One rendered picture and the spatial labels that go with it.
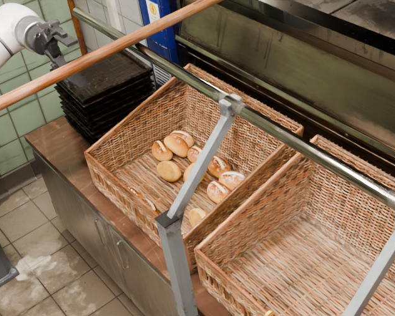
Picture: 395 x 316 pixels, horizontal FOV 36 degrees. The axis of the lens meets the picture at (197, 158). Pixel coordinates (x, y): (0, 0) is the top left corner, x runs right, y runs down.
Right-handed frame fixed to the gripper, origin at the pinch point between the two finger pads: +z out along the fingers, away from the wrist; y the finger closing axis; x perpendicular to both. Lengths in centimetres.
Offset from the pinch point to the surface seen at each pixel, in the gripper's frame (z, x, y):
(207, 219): 28, -13, 45
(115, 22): -79, -53, 37
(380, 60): 51, -54, 5
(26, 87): 1.1, 14.1, -0.5
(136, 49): 1.8, -16.7, 3.1
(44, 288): -53, 21, 120
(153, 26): 1.1, -23.5, -0.6
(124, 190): -2.8, -4.6, 48.7
